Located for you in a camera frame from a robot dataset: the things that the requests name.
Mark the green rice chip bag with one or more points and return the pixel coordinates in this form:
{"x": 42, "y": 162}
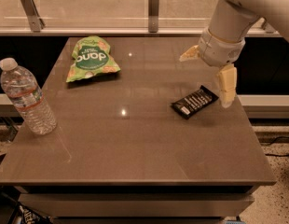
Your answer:
{"x": 91, "y": 59}

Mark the glass railing panel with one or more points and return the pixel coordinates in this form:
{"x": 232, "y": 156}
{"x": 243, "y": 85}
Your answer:
{"x": 70, "y": 14}

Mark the right metal railing bracket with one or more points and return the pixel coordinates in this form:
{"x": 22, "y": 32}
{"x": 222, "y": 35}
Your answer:
{"x": 267, "y": 27}

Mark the clear plastic water bottle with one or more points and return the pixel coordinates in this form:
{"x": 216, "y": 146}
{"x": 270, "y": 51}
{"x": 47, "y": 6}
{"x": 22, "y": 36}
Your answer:
{"x": 22, "y": 89}

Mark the black rxbar chocolate bar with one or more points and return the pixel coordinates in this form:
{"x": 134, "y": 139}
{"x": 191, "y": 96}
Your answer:
{"x": 193, "y": 103}

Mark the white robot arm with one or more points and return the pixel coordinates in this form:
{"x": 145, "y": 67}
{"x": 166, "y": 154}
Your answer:
{"x": 232, "y": 19}

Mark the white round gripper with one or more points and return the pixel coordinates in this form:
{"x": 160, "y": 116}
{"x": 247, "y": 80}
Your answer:
{"x": 219, "y": 51}

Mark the dark snack bag under table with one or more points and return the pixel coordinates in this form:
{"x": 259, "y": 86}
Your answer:
{"x": 28, "y": 216}

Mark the left metal railing bracket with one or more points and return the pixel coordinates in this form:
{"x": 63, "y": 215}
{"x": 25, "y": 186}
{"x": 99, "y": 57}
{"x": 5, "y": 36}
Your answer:
{"x": 35, "y": 21}

